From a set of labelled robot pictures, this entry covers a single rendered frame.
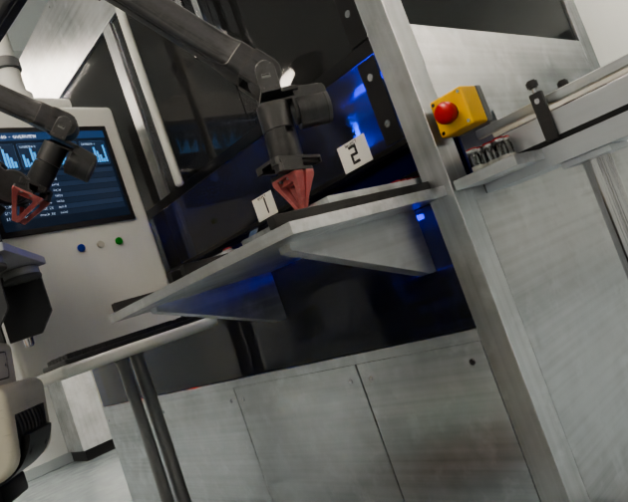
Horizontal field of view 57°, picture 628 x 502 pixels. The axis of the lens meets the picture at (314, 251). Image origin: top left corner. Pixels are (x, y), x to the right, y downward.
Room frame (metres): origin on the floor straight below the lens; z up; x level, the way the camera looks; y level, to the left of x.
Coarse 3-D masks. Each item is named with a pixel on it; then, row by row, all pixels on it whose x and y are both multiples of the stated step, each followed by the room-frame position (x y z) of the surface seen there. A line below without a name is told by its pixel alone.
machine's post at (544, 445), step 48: (384, 0) 1.09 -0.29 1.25; (384, 48) 1.11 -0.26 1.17; (432, 96) 1.12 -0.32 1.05; (432, 144) 1.09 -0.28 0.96; (480, 240) 1.11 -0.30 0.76; (480, 288) 1.10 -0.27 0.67; (480, 336) 1.13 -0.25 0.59; (528, 384) 1.09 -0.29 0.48; (528, 432) 1.11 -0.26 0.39; (576, 480) 1.12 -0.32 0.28
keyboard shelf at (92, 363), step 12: (192, 324) 1.57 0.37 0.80; (204, 324) 1.59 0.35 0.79; (216, 324) 1.63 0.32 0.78; (156, 336) 1.48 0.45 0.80; (168, 336) 1.51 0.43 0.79; (180, 336) 1.53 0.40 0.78; (120, 348) 1.41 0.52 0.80; (132, 348) 1.42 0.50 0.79; (144, 348) 1.45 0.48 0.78; (84, 360) 1.34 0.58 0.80; (96, 360) 1.35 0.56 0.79; (108, 360) 1.37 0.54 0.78; (48, 372) 1.37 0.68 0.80; (60, 372) 1.30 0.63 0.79; (72, 372) 1.31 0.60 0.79; (84, 372) 1.33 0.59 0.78; (48, 384) 1.37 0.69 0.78
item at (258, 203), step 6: (270, 192) 1.45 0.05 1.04; (258, 198) 1.49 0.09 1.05; (270, 198) 1.45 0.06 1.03; (258, 204) 1.49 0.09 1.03; (264, 204) 1.48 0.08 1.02; (270, 204) 1.46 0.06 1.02; (258, 210) 1.50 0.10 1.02; (264, 210) 1.48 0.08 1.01; (270, 210) 1.47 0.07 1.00; (276, 210) 1.45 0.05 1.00; (258, 216) 1.51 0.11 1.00; (264, 216) 1.49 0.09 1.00
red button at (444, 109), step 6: (444, 102) 1.02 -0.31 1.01; (450, 102) 1.02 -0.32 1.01; (438, 108) 1.02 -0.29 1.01; (444, 108) 1.02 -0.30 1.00; (450, 108) 1.01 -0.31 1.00; (456, 108) 1.02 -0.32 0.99; (438, 114) 1.03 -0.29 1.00; (444, 114) 1.02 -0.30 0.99; (450, 114) 1.01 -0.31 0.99; (456, 114) 1.02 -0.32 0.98; (438, 120) 1.03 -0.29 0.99; (444, 120) 1.02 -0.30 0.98; (450, 120) 1.02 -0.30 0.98
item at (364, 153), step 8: (360, 136) 1.21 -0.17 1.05; (344, 144) 1.24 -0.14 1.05; (360, 144) 1.21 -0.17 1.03; (344, 152) 1.25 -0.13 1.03; (352, 152) 1.23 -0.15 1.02; (360, 152) 1.22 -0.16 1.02; (368, 152) 1.20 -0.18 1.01; (344, 160) 1.25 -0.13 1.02; (352, 160) 1.24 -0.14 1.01; (368, 160) 1.21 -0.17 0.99; (344, 168) 1.26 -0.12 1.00; (352, 168) 1.24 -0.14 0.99
